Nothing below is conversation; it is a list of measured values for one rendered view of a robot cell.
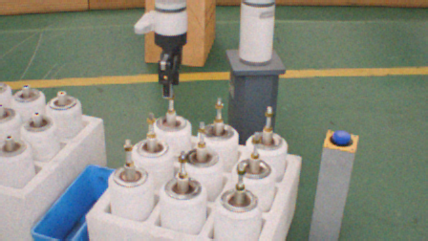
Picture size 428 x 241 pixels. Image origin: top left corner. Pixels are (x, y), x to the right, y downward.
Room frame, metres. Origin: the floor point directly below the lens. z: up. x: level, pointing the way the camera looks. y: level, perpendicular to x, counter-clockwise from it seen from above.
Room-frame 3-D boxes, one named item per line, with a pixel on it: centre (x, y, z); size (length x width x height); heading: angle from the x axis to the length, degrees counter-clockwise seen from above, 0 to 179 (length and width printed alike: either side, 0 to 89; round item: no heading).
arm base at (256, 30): (1.49, -0.10, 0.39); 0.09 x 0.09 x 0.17; 9
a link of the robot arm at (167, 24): (1.21, 0.13, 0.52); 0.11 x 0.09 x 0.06; 81
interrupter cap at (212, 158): (1.06, 0.03, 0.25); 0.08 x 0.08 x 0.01
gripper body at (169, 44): (1.20, 0.11, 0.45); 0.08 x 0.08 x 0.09
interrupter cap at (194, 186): (0.94, 0.06, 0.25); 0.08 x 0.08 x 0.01
